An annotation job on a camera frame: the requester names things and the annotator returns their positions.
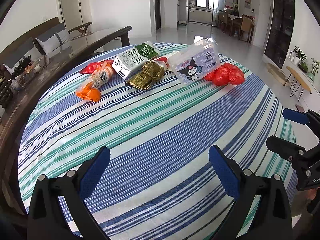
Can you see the dark glossy coffee table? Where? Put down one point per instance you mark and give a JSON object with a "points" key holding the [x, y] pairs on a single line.
{"points": [[56, 65]]}

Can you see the glass snack tray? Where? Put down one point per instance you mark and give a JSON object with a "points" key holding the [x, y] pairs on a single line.
{"points": [[26, 71]]}

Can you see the person's right hand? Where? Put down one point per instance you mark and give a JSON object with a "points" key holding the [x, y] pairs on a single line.
{"points": [[311, 193]]}

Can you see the orange white plastic wrapper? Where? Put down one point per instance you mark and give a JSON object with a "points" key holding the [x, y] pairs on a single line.
{"points": [[89, 89]]}

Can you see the wooden side stool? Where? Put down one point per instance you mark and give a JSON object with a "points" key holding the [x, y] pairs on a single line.
{"points": [[294, 81]]}

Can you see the grey white cushion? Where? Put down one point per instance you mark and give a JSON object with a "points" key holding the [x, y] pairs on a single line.
{"points": [[12, 60], [52, 39]]}

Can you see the striped blue green tablecloth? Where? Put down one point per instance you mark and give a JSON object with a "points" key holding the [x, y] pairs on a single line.
{"points": [[159, 183]]}

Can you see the flat red plastic wrapper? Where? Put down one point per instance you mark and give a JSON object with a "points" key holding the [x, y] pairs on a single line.
{"points": [[98, 67]]}

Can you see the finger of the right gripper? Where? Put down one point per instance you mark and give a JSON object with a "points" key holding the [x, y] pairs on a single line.
{"points": [[295, 116], [286, 149]]}

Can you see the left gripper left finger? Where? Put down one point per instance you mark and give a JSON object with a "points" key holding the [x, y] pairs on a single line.
{"points": [[46, 219]]}

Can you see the clear Kuromi tissue box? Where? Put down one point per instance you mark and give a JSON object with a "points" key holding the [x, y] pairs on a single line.
{"points": [[195, 62]]}

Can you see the olive gold foil packet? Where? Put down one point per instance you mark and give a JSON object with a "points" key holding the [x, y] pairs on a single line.
{"points": [[149, 73]]}

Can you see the dark wall cabinet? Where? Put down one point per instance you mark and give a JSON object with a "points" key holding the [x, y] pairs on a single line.
{"points": [[281, 31]]}

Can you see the green white milk carton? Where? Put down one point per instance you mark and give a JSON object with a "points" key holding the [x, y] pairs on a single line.
{"points": [[130, 61]]}

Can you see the red white paper pack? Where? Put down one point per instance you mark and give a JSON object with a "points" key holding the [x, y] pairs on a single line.
{"points": [[163, 60]]}

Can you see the dining table with chairs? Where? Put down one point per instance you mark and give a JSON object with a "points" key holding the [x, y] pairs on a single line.
{"points": [[242, 27]]}

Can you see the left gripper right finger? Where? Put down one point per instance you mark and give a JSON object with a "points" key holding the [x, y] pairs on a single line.
{"points": [[272, 218]]}

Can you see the dark wooden door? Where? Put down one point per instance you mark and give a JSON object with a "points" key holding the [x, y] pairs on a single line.
{"points": [[157, 14]]}

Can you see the red knotted plastic bag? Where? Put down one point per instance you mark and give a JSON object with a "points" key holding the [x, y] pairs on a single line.
{"points": [[226, 74]]}

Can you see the potted plants on shelf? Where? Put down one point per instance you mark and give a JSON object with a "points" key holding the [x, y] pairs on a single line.
{"points": [[308, 66]]}

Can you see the potted plant black vase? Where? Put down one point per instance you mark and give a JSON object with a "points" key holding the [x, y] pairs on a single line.
{"points": [[6, 95]]}

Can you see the brown wooden sofa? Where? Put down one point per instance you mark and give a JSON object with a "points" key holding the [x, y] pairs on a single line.
{"points": [[36, 31]]}

